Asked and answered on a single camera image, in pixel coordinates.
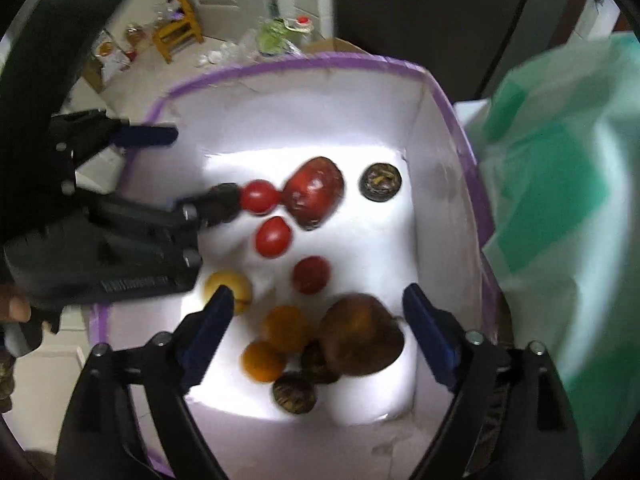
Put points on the reddish brown large fruit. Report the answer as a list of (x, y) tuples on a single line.
[(361, 335)]

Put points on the dark board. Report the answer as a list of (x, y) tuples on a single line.
[(45, 60)]

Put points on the red capped bottle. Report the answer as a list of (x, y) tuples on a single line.
[(302, 25)]

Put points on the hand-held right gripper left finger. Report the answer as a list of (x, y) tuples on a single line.
[(210, 335)]

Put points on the red tomato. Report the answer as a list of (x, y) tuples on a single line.
[(273, 236), (259, 196), (310, 274)]

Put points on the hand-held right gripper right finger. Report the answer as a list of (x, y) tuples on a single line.
[(432, 340)]

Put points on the dark refrigerator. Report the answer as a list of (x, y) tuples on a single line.
[(440, 10)]

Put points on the small orange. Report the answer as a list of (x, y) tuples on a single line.
[(262, 360)]

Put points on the white box with purple rim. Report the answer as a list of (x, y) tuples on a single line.
[(310, 110)]

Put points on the brown cardboard box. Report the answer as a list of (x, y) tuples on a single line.
[(332, 46)]

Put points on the dark brown round fruit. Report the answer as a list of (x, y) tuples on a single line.
[(315, 357), (294, 394), (381, 180)]

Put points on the yellow wooden stool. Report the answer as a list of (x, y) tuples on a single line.
[(175, 25)]

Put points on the yellow striped melon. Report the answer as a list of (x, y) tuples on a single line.
[(242, 290)]

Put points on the person's left hand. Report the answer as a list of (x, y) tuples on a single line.
[(14, 306)]

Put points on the red apple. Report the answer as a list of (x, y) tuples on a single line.
[(313, 191)]

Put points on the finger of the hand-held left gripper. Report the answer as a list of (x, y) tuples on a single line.
[(217, 205), (145, 136)]

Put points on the open cardboard box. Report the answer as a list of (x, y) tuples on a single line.
[(106, 57)]

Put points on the green checked plastic tablecloth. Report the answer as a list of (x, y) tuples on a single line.
[(550, 185)]

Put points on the large orange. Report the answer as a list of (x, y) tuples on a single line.
[(289, 327)]

